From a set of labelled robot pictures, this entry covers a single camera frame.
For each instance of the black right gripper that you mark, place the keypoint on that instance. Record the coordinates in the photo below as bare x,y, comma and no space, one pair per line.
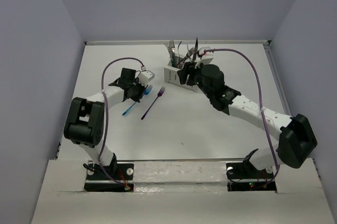
188,69

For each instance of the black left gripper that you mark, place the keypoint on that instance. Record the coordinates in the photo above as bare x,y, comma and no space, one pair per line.
142,90

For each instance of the silver fork black riveted handle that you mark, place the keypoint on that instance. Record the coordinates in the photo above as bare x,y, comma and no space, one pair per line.
189,55

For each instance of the silver knife black speckled handle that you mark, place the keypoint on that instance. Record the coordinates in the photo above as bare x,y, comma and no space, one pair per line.
195,50

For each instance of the purple iridescent fork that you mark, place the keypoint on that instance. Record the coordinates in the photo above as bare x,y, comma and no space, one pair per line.
159,94

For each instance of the silver fork teal marbled handle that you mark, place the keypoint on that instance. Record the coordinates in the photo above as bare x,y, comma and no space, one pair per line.
168,50

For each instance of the plain silver fork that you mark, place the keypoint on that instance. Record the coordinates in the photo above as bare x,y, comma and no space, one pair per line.
171,42

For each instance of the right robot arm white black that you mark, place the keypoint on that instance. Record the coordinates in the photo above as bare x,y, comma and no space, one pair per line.
296,139

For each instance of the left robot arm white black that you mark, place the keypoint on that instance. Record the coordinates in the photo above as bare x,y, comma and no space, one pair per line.
87,119

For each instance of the white perforated utensil caddy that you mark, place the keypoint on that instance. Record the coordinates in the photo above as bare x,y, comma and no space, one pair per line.
171,77

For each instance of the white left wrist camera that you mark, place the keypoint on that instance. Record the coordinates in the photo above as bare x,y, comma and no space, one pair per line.
145,77

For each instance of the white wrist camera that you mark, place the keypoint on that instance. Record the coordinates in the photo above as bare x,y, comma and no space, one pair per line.
204,58
145,77

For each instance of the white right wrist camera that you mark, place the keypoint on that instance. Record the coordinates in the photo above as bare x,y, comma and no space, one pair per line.
204,58

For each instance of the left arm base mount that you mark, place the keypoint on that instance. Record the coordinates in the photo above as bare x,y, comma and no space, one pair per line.
121,180

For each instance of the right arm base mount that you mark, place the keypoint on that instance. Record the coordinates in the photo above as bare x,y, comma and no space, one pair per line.
238,179

